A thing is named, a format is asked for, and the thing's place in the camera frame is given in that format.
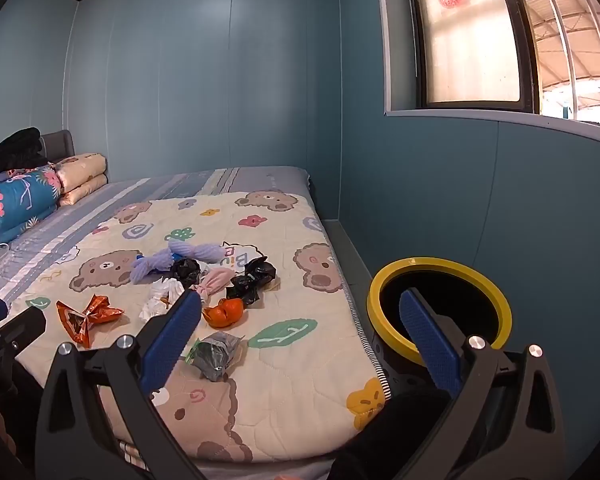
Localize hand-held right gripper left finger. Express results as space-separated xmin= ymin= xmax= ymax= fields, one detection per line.
xmin=34 ymin=289 xmax=216 ymax=480

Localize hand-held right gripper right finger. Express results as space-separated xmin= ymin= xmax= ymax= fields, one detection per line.
xmin=398 ymin=287 xmax=567 ymax=480

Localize white paper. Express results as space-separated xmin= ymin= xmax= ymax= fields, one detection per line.
xmin=139 ymin=278 xmax=186 ymax=323

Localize grey wrapper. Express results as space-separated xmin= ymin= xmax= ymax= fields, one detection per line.
xmin=185 ymin=331 xmax=247 ymax=381

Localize orange ball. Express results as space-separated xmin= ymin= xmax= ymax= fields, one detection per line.
xmin=201 ymin=297 xmax=245 ymax=330

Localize small black plastic bag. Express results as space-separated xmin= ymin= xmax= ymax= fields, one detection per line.
xmin=170 ymin=256 xmax=202 ymax=283

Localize orange foil snack wrapper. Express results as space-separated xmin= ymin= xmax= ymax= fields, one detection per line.
xmin=56 ymin=294 xmax=126 ymax=348

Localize black bin with yellow rim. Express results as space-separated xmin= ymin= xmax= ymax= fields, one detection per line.
xmin=366 ymin=258 xmax=514 ymax=403

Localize large black plastic bag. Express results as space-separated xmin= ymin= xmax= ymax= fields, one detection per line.
xmin=225 ymin=256 xmax=280 ymax=307

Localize bear printed blanket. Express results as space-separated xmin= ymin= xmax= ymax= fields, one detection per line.
xmin=17 ymin=191 xmax=393 ymax=463

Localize blue floral folded quilt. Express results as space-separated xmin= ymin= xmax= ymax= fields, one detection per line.
xmin=0 ymin=164 xmax=63 ymax=247

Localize person's dark trouser leg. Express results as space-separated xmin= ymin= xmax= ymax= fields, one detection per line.
xmin=327 ymin=385 xmax=453 ymax=480

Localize bed with striped sheet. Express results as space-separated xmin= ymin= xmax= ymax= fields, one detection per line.
xmin=0 ymin=165 xmax=396 ymax=480

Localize black clothing pile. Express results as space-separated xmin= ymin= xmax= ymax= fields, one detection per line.
xmin=0 ymin=127 xmax=43 ymax=186

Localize beige pillows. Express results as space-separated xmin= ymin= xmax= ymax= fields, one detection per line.
xmin=54 ymin=152 xmax=108 ymax=207

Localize window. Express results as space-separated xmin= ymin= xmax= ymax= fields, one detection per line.
xmin=375 ymin=0 xmax=600 ymax=133

